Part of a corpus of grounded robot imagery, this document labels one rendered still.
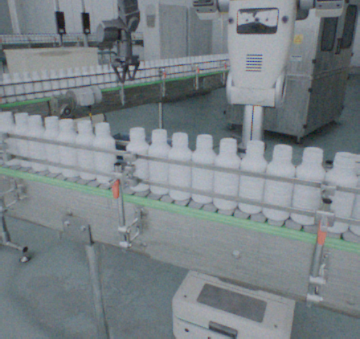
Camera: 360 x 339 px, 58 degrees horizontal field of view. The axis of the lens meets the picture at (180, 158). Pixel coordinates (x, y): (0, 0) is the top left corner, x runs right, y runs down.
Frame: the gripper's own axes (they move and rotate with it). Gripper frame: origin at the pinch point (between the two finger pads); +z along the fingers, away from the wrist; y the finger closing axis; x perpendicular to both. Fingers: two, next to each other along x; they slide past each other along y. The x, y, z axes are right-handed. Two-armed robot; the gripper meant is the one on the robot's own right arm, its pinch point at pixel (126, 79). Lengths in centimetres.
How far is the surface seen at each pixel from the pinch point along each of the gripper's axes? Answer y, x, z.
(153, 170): 44, 36, 14
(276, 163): 42, 66, 8
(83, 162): 44.3, 14.4, 15.8
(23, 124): 42.9, -8.6, 7.7
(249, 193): 43, 61, 16
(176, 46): -527, -236, 17
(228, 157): 43, 55, 8
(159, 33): -482, -250, -10
